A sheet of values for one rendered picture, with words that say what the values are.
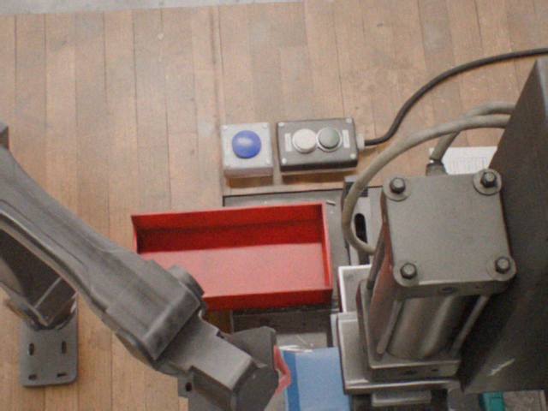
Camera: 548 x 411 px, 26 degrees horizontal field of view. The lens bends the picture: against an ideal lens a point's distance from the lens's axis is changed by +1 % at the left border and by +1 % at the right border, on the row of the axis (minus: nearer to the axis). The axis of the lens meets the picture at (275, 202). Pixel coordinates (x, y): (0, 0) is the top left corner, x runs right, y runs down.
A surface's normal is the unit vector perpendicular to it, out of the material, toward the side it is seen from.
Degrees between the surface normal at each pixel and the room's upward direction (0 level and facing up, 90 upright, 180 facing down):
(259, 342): 31
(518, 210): 90
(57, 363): 0
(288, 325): 0
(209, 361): 24
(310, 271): 0
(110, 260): 14
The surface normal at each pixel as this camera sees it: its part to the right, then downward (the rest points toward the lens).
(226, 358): -0.32, -0.58
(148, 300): 0.21, -0.25
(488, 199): 0.01, -0.39
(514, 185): -1.00, 0.07
